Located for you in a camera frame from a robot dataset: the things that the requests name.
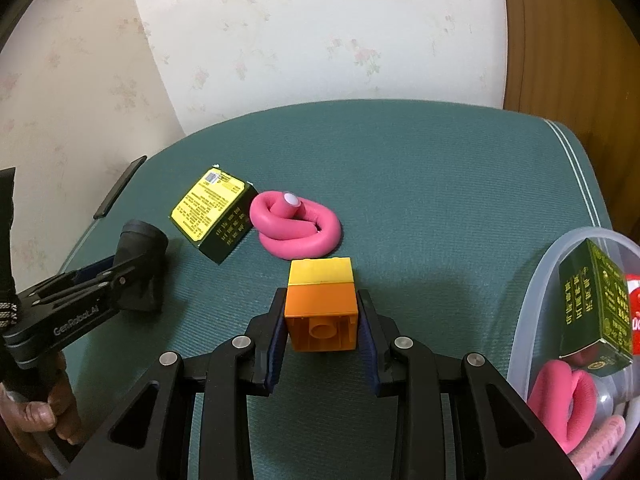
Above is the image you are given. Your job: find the dark green rectangular box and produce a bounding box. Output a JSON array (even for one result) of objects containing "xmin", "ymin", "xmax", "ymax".
[{"xmin": 169, "ymin": 166, "xmax": 258, "ymax": 264}]

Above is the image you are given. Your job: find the clear plastic bowl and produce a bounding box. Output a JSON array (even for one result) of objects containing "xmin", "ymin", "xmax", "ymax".
[{"xmin": 505, "ymin": 226, "xmax": 640, "ymax": 480}]

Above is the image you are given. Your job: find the yellow orange toy brick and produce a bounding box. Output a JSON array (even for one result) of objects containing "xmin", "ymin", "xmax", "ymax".
[{"xmin": 284, "ymin": 257, "xmax": 359, "ymax": 352}]

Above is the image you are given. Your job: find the red balloon glue packet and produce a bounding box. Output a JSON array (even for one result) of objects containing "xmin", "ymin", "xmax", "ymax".
[{"xmin": 626, "ymin": 274, "xmax": 640, "ymax": 356}]

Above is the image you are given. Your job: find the green gold patterned box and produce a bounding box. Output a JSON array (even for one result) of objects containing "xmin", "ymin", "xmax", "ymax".
[{"xmin": 559, "ymin": 238, "xmax": 634, "ymax": 377}]

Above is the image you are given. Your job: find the person's left hand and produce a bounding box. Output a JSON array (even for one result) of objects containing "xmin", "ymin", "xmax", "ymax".
[{"xmin": 1, "ymin": 352, "xmax": 84, "ymax": 470}]

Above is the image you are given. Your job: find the wooden wardrobe door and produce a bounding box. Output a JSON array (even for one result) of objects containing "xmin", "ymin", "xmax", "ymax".
[{"xmin": 503, "ymin": 0, "xmax": 639, "ymax": 238}]

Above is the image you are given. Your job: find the pink mesh hair roller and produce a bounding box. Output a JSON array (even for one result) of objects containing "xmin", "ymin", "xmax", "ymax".
[{"xmin": 570, "ymin": 415, "xmax": 626, "ymax": 479}]

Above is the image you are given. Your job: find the green bed mat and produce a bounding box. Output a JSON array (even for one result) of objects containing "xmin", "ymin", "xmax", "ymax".
[{"xmin": 58, "ymin": 98, "xmax": 614, "ymax": 480}]

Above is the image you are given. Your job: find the long pink foam roller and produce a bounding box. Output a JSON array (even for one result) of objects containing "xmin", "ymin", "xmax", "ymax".
[{"xmin": 527, "ymin": 360, "xmax": 597, "ymax": 454}]

